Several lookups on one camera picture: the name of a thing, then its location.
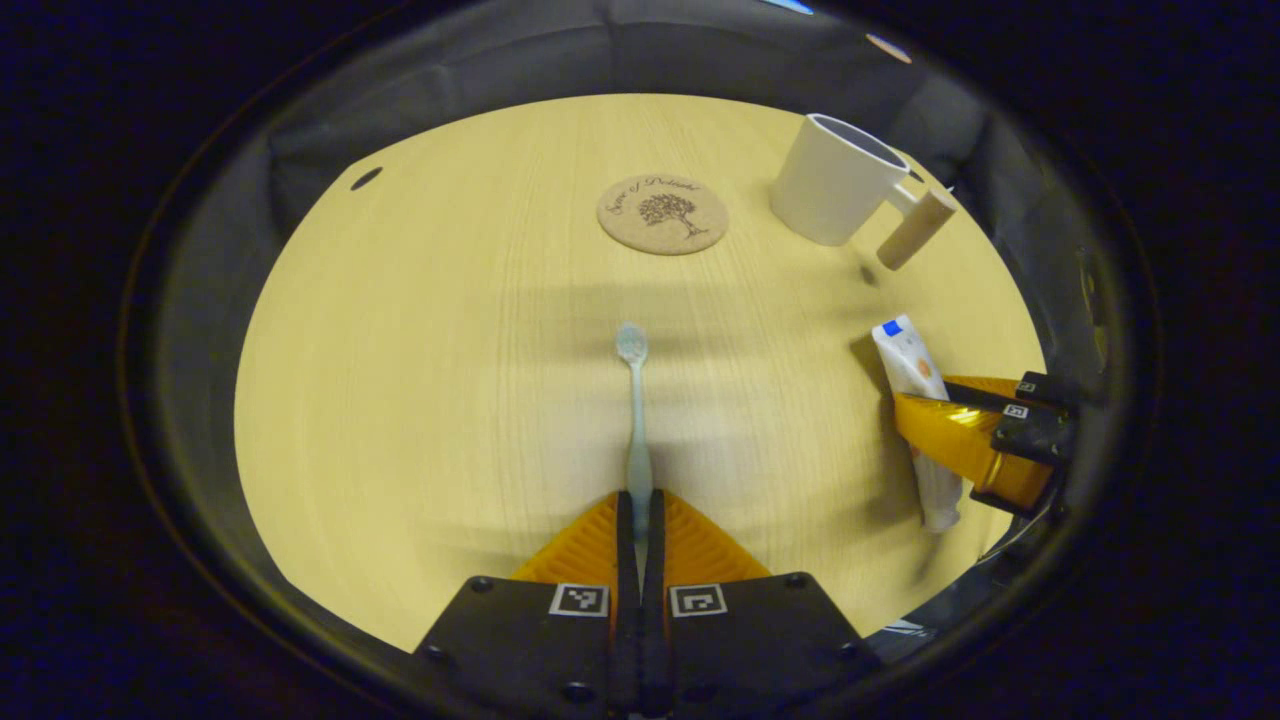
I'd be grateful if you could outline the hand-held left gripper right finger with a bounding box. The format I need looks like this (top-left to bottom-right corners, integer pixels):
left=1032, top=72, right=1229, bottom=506
left=643, top=488, right=883, bottom=719

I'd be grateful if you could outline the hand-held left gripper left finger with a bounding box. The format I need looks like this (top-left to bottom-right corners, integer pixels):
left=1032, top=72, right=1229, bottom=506
left=412, top=490, right=642, bottom=719

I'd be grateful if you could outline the pale blue toothbrush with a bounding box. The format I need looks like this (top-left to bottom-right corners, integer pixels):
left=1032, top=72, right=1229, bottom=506
left=614, top=323, right=656, bottom=576

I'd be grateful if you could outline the white toothpaste tube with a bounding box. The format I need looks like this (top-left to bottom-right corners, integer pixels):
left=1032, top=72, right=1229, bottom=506
left=871, top=314, right=965, bottom=533

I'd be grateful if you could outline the white cup with wooden handle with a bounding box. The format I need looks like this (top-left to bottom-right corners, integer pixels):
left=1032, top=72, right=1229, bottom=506
left=769, top=113, right=959, bottom=272

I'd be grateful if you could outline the round cork coaster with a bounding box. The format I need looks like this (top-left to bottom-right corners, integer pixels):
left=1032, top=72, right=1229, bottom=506
left=597, top=174, right=730, bottom=257

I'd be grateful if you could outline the light wooden desktop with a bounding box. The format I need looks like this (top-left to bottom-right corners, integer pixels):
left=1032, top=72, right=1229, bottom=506
left=233, top=93, right=1047, bottom=653

